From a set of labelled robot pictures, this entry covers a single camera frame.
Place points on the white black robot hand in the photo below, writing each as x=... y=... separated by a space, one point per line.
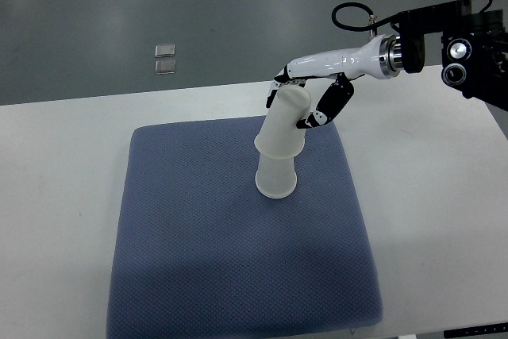
x=380 y=58

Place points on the white paper cup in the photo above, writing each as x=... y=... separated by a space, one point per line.
x=275 y=178
x=279 y=138

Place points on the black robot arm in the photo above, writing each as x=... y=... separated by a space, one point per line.
x=473 y=56

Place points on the white paper cup on mat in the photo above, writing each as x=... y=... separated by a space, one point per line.
x=275 y=178

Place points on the lower metal floor plate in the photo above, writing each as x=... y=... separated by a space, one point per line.
x=165 y=67

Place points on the metal floor plate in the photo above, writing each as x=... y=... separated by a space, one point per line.
x=165 y=67
x=164 y=50

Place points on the upper metal floor plate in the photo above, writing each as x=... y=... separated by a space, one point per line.
x=164 y=50

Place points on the blue-grey fabric mat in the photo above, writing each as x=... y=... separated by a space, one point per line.
x=201 y=253

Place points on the black table control panel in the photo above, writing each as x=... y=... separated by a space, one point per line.
x=476 y=330

